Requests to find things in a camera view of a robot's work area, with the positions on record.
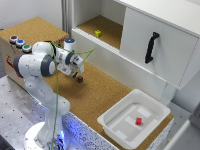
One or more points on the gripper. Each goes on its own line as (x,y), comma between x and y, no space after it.
(67,69)

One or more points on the purple block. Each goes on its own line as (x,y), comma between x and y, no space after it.
(79,79)

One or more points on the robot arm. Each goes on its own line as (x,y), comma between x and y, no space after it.
(35,66)

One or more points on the yellow block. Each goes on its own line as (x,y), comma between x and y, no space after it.
(98,33)

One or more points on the pink block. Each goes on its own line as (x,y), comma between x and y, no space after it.
(138,121)

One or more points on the white cabinet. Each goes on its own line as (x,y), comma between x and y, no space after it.
(110,56)

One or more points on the green button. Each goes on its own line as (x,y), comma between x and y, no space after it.
(26,48)

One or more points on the wooden drawer box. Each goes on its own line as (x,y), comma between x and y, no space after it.
(30,33)

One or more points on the blue button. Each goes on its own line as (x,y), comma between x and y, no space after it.
(20,42)

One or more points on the red button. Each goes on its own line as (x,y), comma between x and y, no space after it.
(13,39)

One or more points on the white plastic box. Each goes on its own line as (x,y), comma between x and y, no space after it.
(133,120)

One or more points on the white sliding door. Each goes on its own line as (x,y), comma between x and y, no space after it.
(166,50)

